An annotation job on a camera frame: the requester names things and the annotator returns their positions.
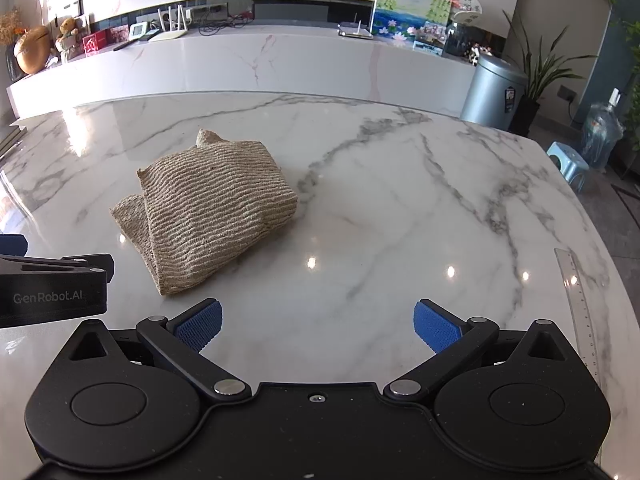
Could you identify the dried flower bunch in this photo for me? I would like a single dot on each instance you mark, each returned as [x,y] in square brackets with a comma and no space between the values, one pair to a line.
[9,25]

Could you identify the blue water jug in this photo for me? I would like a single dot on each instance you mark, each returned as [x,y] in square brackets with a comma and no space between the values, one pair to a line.
[601,132]

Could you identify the dark glass vase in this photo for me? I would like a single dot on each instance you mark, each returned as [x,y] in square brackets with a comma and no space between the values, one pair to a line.
[459,40]

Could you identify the grey-blue trash can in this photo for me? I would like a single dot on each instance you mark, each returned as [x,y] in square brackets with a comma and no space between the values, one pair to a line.
[492,92]

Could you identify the transparent plastic ruler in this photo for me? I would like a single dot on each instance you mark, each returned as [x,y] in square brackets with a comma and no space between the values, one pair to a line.
[577,305]

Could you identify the black long speaker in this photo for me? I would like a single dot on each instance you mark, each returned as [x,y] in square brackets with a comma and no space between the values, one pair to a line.
[290,10]

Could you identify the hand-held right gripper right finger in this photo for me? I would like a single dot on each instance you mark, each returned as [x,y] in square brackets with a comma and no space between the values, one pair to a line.
[436,330]

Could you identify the white wifi router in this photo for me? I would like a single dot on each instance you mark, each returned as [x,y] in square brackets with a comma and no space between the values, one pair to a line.
[169,32]

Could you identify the beige ribbed towel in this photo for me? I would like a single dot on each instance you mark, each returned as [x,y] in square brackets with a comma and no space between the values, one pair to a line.
[210,210]

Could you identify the red gift box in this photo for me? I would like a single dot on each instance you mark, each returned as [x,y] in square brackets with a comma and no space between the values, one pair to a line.
[96,43]

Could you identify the white printed hand fan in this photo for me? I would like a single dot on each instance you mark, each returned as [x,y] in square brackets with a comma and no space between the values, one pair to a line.
[466,9]

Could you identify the brown teddy bear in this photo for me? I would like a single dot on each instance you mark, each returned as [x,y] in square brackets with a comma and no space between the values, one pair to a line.
[68,35]

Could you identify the colourful photo frame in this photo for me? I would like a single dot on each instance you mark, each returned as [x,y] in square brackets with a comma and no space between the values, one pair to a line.
[429,40]

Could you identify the small white display device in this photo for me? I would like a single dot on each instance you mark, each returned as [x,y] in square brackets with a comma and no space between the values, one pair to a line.
[138,31]

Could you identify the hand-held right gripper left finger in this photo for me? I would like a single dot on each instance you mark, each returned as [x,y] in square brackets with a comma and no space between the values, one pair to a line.
[200,327]

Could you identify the potted green plant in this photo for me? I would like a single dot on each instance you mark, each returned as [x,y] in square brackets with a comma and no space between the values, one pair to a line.
[537,67]

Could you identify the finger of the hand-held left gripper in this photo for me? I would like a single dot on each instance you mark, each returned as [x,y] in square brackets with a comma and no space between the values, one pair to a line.
[90,263]
[11,246]

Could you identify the light blue plastic stool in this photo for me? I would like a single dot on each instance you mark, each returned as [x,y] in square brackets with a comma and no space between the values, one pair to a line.
[567,160]

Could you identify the black remote control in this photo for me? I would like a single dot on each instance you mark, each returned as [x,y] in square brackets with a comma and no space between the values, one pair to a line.
[125,45]

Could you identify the white set-top box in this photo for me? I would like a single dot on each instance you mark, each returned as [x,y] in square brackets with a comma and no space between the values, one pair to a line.
[356,32]

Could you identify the lotus pond painting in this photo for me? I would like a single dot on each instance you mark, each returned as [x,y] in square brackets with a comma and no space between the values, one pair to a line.
[400,15]

